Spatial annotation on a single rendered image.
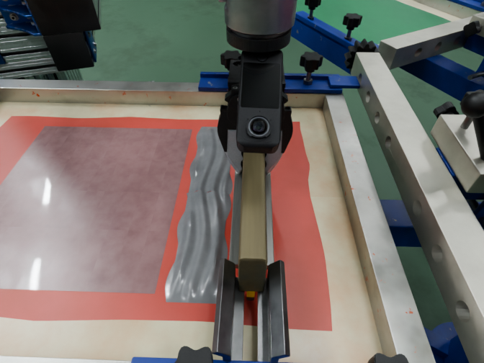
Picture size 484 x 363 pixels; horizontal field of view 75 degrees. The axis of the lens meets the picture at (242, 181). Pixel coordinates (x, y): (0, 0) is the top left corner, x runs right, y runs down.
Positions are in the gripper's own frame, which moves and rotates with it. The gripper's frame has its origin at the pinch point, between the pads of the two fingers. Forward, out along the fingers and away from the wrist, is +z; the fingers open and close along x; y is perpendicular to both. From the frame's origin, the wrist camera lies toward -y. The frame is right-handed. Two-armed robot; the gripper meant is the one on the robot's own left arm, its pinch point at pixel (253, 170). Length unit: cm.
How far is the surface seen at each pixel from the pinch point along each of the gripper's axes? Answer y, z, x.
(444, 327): 13, 100, -80
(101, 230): -7.7, 5.6, 22.2
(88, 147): 10.8, 5.6, 31.0
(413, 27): 71, 5, -50
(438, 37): 43, -3, -43
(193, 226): -7.0, 5.0, 8.6
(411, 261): 43, 101, -77
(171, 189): 0.6, 5.6, 13.3
